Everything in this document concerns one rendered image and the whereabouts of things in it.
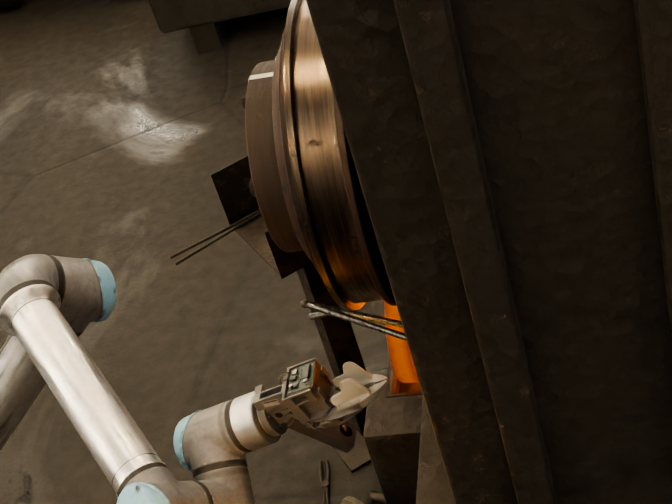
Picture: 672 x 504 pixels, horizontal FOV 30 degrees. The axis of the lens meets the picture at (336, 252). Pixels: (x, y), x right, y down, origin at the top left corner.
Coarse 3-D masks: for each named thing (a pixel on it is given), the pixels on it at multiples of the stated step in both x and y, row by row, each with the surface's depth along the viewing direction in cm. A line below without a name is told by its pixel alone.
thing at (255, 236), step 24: (240, 168) 259; (240, 192) 262; (240, 216) 265; (264, 240) 256; (288, 264) 244; (312, 264) 257; (312, 288) 260; (312, 312) 270; (336, 336) 270; (336, 360) 273; (360, 360) 277; (360, 432) 288; (360, 456) 284
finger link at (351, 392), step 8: (344, 384) 192; (352, 384) 192; (360, 384) 192; (376, 384) 194; (384, 384) 193; (344, 392) 193; (352, 392) 193; (360, 392) 193; (368, 392) 193; (376, 392) 193; (336, 400) 194; (344, 400) 194; (352, 400) 194; (360, 400) 193; (368, 400) 193
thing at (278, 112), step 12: (276, 60) 172; (276, 72) 170; (276, 84) 168; (276, 96) 167; (276, 108) 167; (276, 120) 166; (276, 132) 166; (276, 144) 166; (276, 156) 167; (288, 156) 163; (288, 168) 163; (288, 180) 163; (288, 192) 167; (288, 204) 168; (300, 216) 165; (300, 228) 166; (300, 240) 172
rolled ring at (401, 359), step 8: (384, 304) 196; (392, 312) 195; (400, 320) 195; (392, 328) 195; (400, 328) 194; (392, 336) 195; (392, 344) 195; (400, 344) 195; (392, 352) 195; (400, 352) 195; (408, 352) 195; (392, 360) 196; (400, 360) 196; (408, 360) 196; (400, 368) 197; (408, 368) 197; (400, 376) 199; (408, 376) 198; (416, 376) 199
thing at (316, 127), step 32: (288, 32) 164; (288, 64) 161; (320, 64) 161; (288, 96) 159; (320, 96) 159; (288, 128) 159; (320, 128) 159; (320, 160) 159; (320, 192) 160; (320, 224) 162; (352, 224) 162; (320, 256) 164; (352, 256) 165; (352, 288) 171
